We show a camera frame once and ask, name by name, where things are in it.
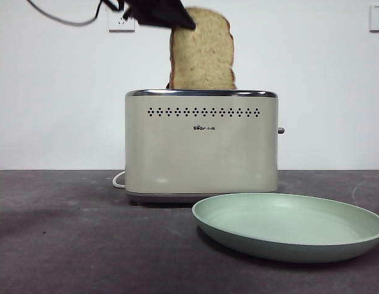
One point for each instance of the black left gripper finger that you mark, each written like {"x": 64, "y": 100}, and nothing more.
{"x": 161, "y": 13}

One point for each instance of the light brown bread slice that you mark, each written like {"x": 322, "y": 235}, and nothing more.
{"x": 204, "y": 55}

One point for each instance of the pale green round plate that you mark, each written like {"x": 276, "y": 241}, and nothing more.
{"x": 284, "y": 220}

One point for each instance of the cream two-slot toaster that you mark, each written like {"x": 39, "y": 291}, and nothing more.
{"x": 201, "y": 153}

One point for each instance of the grey toaster lever knob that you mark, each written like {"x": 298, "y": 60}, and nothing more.
{"x": 281, "y": 131}

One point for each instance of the white wall socket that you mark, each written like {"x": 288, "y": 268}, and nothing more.
{"x": 117, "y": 27}
{"x": 378, "y": 18}

